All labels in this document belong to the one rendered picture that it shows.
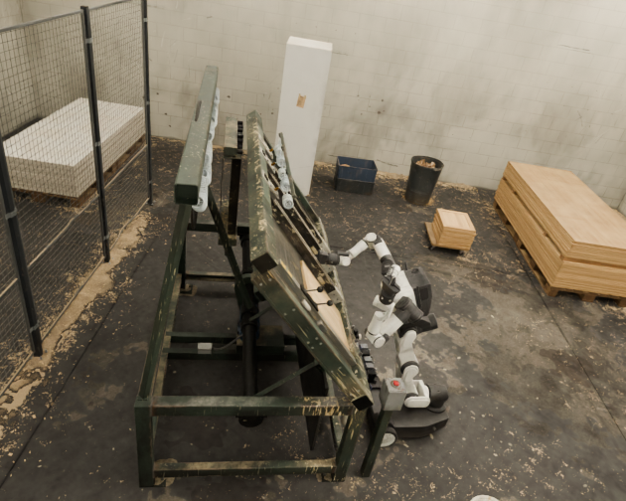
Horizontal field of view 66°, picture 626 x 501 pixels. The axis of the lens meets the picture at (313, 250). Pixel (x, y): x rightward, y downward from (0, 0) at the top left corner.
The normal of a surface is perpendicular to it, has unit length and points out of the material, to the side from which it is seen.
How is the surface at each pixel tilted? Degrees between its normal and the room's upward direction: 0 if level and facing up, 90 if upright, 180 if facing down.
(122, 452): 0
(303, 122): 90
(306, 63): 90
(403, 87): 90
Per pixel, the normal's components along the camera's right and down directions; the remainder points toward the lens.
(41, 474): 0.15, -0.83
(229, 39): -0.04, 0.53
